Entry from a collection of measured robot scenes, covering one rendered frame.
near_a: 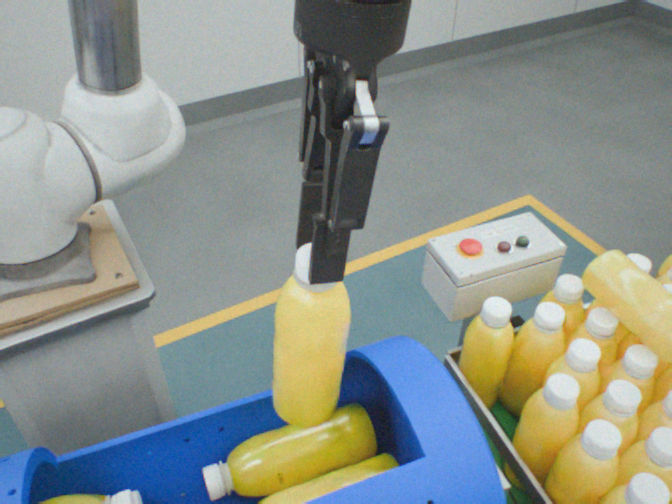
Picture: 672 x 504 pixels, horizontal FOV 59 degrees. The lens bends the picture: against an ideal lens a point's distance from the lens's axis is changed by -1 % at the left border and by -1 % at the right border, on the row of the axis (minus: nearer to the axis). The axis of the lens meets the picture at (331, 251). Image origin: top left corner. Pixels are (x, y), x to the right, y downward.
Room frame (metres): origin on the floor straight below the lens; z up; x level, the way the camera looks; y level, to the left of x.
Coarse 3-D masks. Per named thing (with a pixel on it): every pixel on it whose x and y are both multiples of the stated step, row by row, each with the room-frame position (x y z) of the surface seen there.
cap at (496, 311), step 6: (486, 300) 0.60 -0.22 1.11; (492, 300) 0.60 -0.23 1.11; (498, 300) 0.60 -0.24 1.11; (504, 300) 0.60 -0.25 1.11; (486, 306) 0.59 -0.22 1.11; (492, 306) 0.59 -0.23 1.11; (498, 306) 0.59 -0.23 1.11; (504, 306) 0.59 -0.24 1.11; (510, 306) 0.59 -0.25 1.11; (486, 312) 0.58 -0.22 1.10; (492, 312) 0.58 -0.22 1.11; (498, 312) 0.58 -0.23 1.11; (504, 312) 0.58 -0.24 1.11; (510, 312) 0.58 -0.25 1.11; (486, 318) 0.58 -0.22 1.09; (492, 318) 0.57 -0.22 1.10; (498, 318) 0.57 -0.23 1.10; (504, 318) 0.57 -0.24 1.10; (498, 324) 0.57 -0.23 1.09
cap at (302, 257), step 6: (306, 246) 0.41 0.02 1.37; (300, 252) 0.40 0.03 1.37; (306, 252) 0.40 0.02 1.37; (300, 258) 0.39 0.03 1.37; (306, 258) 0.39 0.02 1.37; (300, 264) 0.38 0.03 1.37; (306, 264) 0.38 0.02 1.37; (300, 270) 0.38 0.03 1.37; (306, 270) 0.38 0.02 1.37; (300, 276) 0.38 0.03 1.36; (306, 276) 0.38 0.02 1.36; (306, 282) 0.38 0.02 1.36
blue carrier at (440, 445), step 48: (384, 384) 0.48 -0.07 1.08; (432, 384) 0.36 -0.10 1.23; (144, 432) 0.38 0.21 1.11; (192, 432) 0.40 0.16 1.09; (240, 432) 0.42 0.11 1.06; (384, 432) 0.45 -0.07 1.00; (432, 432) 0.31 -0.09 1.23; (480, 432) 0.31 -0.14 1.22; (0, 480) 0.26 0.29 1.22; (48, 480) 0.34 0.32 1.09; (96, 480) 0.35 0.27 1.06; (144, 480) 0.36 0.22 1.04; (192, 480) 0.37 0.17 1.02; (384, 480) 0.27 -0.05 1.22; (432, 480) 0.27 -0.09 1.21; (480, 480) 0.28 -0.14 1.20
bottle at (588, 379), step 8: (560, 360) 0.52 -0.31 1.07; (568, 360) 0.51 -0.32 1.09; (552, 368) 0.52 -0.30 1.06; (560, 368) 0.51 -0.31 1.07; (568, 368) 0.50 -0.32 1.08; (576, 368) 0.49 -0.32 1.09; (592, 368) 0.49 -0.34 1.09; (576, 376) 0.49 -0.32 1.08; (584, 376) 0.49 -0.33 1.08; (592, 376) 0.49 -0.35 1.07; (544, 384) 0.51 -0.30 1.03; (584, 384) 0.48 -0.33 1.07; (592, 384) 0.48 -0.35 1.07; (584, 392) 0.48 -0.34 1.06; (592, 392) 0.48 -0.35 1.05; (584, 400) 0.48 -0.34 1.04
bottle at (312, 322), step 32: (288, 288) 0.39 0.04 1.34; (320, 288) 0.37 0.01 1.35; (288, 320) 0.37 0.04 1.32; (320, 320) 0.36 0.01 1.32; (288, 352) 0.36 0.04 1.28; (320, 352) 0.36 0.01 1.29; (288, 384) 0.36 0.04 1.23; (320, 384) 0.36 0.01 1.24; (288, 416) 0.36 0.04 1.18; (320, 416) 0.36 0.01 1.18
